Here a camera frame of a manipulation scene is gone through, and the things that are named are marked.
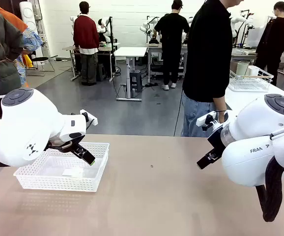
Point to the white standing desk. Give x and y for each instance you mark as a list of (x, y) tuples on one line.
[(131, 51)]

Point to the person in orange jacket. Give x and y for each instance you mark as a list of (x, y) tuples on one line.
[(14, 20)]

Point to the black wrist band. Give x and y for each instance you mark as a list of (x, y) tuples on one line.
[(221, 111)]

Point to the white equipment box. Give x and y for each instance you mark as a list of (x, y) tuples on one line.
[(253, 37)]

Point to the person in red sweater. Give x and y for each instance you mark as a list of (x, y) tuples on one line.
[(85, 32)]

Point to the grey metal rack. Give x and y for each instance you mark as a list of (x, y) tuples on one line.
[(43, 37)]

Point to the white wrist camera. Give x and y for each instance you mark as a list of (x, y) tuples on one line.
[(202, 121), (91, 119)]

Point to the person's right hand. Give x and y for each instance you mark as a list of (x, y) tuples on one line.
[(222, 117)]

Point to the grey plastic stool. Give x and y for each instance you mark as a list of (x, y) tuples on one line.
[(135, 78)]

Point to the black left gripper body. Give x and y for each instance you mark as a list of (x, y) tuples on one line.
[(63, 145)]

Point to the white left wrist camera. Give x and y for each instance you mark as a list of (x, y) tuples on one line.
[(91, 119)]

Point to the black chair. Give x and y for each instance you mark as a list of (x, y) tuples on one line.
[(40, 59)]

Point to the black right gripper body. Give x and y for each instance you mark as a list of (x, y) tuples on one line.
[(218, 141)]

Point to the black stool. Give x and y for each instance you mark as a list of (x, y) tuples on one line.
[(101, 72)]

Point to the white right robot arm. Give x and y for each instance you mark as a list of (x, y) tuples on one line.
[(250, 162)]

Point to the grey background table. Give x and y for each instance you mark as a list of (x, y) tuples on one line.
[(242, 52)]

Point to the person in black with cap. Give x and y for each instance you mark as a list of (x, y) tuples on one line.
[(171, 37)]

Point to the white perforated plastic basket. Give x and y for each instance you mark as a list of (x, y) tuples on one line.
[(58, 183)]

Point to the blue patterned garment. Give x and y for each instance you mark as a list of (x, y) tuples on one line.
[(32, 38)]

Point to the person in black sweater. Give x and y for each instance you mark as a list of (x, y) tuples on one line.
[(206, 49)]

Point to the grey work table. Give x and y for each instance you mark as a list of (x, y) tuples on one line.
[(154, 49)]

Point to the white side table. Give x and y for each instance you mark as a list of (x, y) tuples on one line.
[(279, 89)]

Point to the white tower fan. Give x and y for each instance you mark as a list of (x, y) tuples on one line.
[(30, 17)]

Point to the white plastic cup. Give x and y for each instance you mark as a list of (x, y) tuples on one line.
[(252, 71)]

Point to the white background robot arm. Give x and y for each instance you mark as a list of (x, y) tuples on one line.
[(148, 24), (72, 20), (236, 22), (102, 23)]

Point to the person's right forearm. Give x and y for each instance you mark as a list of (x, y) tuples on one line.
[(219, 104)]

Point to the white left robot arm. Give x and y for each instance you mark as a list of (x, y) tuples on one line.
[(21, 123)]

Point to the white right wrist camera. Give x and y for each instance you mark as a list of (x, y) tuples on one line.
[(202, 121)]

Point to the wooden top work table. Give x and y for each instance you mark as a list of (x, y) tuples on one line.
[(105, 48)]

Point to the person in dark green jacket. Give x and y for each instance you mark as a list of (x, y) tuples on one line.
[(2, 49)]

